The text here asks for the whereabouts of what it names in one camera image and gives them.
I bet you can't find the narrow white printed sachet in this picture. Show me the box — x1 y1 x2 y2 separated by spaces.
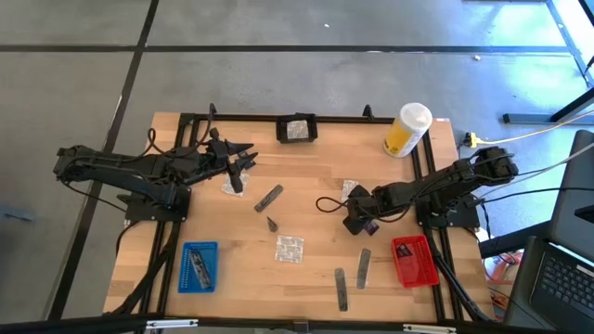
341 178 360 205

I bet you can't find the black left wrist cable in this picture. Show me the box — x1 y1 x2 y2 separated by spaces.
146 105 215 161

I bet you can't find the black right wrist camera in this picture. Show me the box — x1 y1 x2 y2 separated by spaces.
346 184 373 206

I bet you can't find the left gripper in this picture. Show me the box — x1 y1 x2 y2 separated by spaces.
206 127 259 195

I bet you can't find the black metal desk frame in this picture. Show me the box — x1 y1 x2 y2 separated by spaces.
502 0 594 125

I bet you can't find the black power cable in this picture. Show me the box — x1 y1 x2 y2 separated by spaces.
466 185 594 208

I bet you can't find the wide grey metal strip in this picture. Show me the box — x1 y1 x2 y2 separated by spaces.
355 248 373 290

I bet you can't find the black plastic basket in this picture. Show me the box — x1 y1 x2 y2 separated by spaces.
275 112 319 145

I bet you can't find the blue plastic basket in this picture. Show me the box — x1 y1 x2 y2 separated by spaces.
177 240 220 294

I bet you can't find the dark grey laptop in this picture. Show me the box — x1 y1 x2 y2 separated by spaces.
503 129 594 334

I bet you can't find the red plastic basket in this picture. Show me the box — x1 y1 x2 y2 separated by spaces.
391 234 441 289

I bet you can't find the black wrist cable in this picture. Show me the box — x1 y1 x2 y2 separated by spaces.
146 105 215 161
315 196 352 215

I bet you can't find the yellow extension cord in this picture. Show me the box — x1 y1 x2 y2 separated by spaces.
465 109 594 149

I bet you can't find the silver frame bracket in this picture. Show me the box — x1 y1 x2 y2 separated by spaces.
402 323 458 334
145 318 200 331

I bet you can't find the narrow grey metal strip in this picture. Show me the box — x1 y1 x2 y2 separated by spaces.
334 267 350 313

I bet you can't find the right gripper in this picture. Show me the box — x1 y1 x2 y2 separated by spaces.
342 184 391 237

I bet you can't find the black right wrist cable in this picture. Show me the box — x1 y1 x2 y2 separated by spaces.
315 196 352 215

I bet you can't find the black aluminium table frame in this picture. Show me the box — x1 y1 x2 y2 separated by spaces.
0 112 594 334

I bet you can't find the white wipes canister yellow label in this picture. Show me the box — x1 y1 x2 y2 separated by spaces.
382 102 433 159

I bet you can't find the large white printed sachet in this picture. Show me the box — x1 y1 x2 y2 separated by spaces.
274 234 305 265

